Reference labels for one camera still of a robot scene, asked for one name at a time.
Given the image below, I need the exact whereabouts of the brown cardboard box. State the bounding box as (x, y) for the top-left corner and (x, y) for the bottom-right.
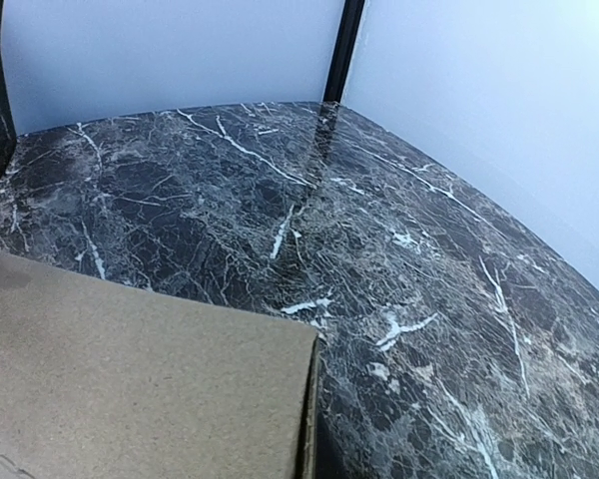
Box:
(0, 251), (318, 478)

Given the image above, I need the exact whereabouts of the left black frame post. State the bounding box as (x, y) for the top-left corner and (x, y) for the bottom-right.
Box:
(322, 0), (365, 103)

